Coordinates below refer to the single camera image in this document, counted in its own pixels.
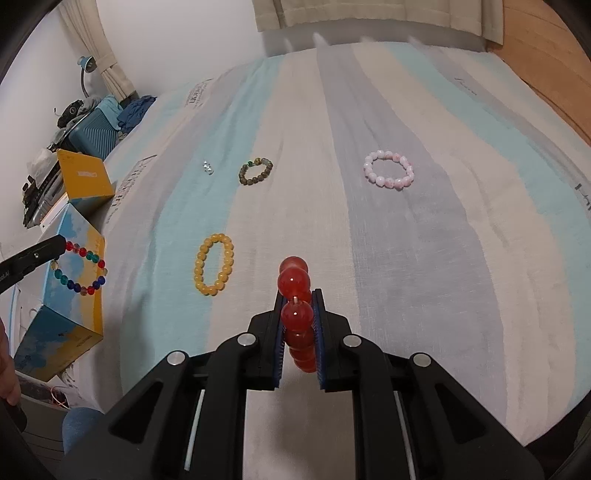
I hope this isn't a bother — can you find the yellow bead bracelet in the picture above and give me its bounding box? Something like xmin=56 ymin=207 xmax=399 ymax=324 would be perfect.
xmin=192 ymin=232 xmax=236 ymax=297

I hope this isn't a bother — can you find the teal suitcase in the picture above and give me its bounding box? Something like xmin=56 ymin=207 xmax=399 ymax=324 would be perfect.
xmin=63 ymin=95 xmax=122 ymax=160

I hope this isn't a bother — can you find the white pearl strand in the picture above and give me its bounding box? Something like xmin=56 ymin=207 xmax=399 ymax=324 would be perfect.
xmin=202 ymin=161 xmax=214 ymax=175

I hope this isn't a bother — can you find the beige pillow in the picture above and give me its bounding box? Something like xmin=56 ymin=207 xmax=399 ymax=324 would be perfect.
xmin=252 ymin=0 xmax=504 ymax=45

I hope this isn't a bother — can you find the grey suitcase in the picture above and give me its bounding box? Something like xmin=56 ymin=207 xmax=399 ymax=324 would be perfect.
xmin=22 ymin=160 xmax=65 ymax=229

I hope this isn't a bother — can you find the pink bead bracelet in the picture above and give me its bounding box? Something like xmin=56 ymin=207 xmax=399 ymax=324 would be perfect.
xmin=362 ymin=149 xmax=416 ymax=190

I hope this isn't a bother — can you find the dark blue clothing pile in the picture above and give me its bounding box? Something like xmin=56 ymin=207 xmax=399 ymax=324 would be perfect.
xmin=117 ymin=95 xmax=156 ymax=134

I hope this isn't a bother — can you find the wooden headboard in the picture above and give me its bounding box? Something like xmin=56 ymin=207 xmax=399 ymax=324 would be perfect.
xmin=487 ymin=0 xmax=591 ymax=142

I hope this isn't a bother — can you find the blue and yellow cardboard box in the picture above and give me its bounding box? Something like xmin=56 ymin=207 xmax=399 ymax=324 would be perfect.
xmin=11 ymin=149 xmax=114 ymax=382

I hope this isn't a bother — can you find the multicolour glass bead bracelet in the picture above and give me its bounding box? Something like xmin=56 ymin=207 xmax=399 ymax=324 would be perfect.
xmin=51 ymin=240 xmax=109 ymax=297

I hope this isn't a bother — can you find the red bead bracelet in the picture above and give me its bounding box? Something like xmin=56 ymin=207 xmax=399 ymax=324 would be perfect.
xmin=276 ymin=255 xmax=320 ymax=375

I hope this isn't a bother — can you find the person's left hand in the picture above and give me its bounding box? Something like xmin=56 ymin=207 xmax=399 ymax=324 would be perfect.
xmin=0 ymin=323 xmax=21 ymax=406

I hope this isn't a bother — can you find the beige curtain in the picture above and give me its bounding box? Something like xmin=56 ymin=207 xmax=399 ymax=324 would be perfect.
xmin=58 ymin=0 xmax=137 ymax=102

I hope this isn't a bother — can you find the blue desk lamp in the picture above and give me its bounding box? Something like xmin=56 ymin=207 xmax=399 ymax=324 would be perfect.
xmin=77 ymin=56 xmax=97 ymax=98

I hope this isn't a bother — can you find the brown wooden bead bracelet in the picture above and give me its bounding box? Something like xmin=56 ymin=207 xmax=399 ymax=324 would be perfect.
xmin=237 ymin=156 xmax=275 ymax=187

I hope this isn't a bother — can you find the striped bed sheet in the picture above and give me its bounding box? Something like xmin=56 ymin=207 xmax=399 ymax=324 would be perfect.
xmin=68 ymin=41 xmax=591 ymax=446

